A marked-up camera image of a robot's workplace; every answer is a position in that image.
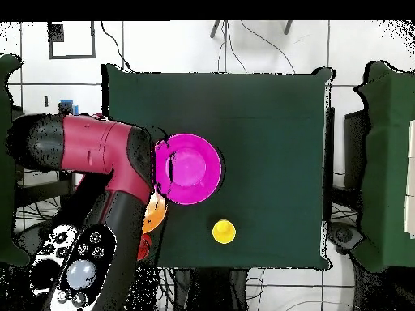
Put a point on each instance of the large pink plastic bowl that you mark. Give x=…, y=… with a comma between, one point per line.
x=194, y=168

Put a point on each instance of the large orange plastic bowl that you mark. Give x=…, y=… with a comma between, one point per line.
x=155, y=217

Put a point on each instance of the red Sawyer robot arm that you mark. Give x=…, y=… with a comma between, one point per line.
x=90, y=145

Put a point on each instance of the yellow plastic cup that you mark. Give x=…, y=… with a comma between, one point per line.
x=223, y=231

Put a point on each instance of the dark green tablecloth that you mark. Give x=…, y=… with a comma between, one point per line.
x=259, y=129

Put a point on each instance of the orange plastic cup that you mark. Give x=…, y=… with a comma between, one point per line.
x=144, y=247

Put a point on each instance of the black chair base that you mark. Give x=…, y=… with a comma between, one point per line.
x=343, y=236

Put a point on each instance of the green cloth side table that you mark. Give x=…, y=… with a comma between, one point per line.
x=385, y=162
x=6, y=97

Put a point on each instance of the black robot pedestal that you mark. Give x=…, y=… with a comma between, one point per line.
x=210, y=288

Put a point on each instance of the camera tripod legs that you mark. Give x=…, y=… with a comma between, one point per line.
x=215, y=29

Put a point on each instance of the black metal frame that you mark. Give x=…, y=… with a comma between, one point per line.
x=66, y=106

